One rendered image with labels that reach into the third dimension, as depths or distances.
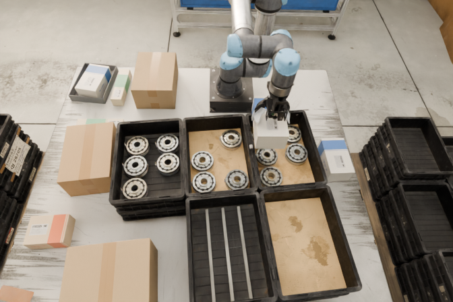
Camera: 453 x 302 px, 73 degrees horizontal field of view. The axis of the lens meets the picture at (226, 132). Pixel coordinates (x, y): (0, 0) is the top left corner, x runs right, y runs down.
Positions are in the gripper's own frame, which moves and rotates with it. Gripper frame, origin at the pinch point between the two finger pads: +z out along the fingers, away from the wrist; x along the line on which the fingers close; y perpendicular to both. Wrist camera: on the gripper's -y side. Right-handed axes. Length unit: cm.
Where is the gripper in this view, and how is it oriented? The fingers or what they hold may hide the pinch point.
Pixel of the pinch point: (269, 118)
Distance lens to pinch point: 123.2
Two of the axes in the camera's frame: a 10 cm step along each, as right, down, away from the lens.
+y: 0.2, 8.3, -5.5
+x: 10.0, 0.1, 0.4
